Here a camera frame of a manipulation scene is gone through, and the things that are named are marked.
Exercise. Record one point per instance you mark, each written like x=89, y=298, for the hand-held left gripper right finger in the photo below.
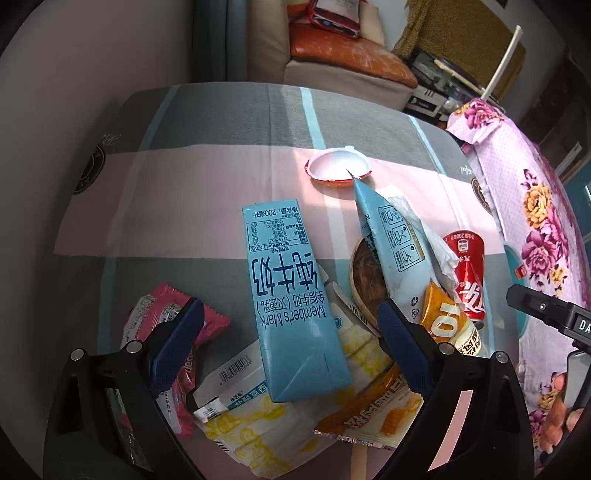
x=401, y=344

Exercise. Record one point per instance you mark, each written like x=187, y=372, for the pink floral quilt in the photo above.
x=540, y=194

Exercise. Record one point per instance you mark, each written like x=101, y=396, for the red soda can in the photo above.
x=470, y=277

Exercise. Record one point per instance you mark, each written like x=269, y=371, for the small red packet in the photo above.
x=520, y=272

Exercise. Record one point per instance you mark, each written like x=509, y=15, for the red bag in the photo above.
x=334, y=11

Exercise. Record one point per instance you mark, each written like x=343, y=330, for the person's right hand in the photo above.
x=561, y=415

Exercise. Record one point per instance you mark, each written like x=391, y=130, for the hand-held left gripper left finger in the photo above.
x=178, y=344

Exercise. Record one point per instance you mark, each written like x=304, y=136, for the white and orange bowl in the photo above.
x=337, y=166

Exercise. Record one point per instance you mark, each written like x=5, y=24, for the white chair rod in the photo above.
x=503, y=60

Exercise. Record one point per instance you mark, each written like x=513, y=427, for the small orange snack packet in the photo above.
x=450, y=323

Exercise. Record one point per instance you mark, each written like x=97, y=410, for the orange and white snack wrapper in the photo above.
x=378, y=410

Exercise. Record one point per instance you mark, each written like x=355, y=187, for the glass media cabinet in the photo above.
x=438, y=87

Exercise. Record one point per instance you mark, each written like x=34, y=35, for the light blue pouch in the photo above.
x=392, y=249

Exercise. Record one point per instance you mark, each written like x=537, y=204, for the light blue milk carton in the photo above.
x=291, y=300

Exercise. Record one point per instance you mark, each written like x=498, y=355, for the orange seat cushion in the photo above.
x=341, y=50

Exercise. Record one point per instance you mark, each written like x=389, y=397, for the dark teal panel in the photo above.
x=217, y=37

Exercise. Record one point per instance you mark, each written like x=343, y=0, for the white medicine box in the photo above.
x=235, y=381

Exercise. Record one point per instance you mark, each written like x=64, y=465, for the brown round paper cup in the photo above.
x=364, y=277

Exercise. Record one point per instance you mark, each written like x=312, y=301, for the grey and pink bedsheet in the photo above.
x=194, y=194

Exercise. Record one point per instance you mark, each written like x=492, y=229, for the pink and silver wrapper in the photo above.
x=152, y=314

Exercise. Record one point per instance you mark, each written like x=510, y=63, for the beige sofa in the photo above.
x=272, y=46

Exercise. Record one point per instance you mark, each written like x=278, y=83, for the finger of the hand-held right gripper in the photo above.
x=535, y=304

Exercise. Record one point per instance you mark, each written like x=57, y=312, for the yellow and white napkin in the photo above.
x=258, y=438

